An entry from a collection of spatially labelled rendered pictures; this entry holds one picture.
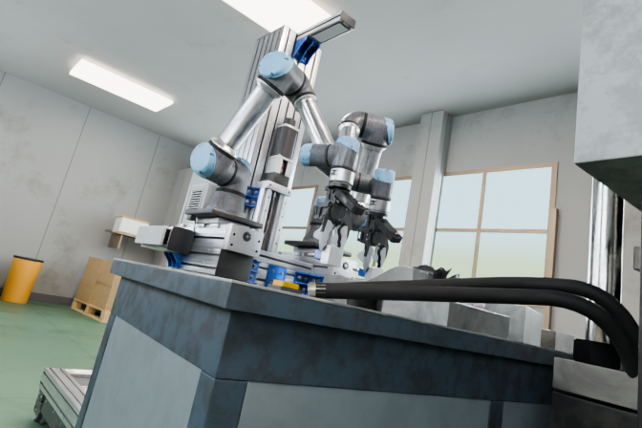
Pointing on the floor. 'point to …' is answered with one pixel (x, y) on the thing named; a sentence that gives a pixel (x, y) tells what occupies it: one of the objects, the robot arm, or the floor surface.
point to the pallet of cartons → (96, 289)
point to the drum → (21, 279)
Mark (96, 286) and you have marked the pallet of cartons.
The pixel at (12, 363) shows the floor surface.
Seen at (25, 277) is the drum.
